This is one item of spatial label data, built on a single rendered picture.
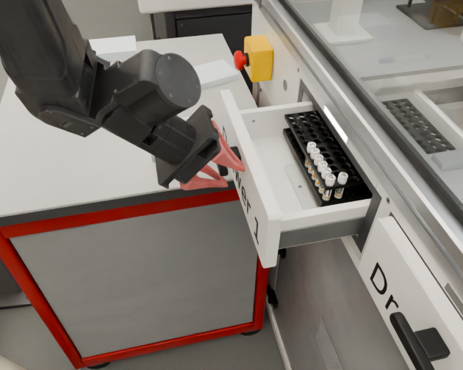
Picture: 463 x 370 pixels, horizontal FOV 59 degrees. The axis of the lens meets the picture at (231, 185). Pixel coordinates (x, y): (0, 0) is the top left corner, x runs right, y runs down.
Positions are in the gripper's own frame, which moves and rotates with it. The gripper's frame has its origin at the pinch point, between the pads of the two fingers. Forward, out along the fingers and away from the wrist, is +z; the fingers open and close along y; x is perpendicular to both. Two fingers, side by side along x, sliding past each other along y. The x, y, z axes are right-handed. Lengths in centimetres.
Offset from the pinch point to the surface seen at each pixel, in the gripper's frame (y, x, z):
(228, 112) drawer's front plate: 3.2, 10.7, -0.5
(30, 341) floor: -107, 29, 21
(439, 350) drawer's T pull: 10.7, -29.1, 8.7
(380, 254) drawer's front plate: 9.7, -16.5, 11.0
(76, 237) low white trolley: -37.5, 14.2, -2.6
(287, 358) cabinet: -45, 3, 69
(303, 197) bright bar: 3.8, -2.0, 11.2
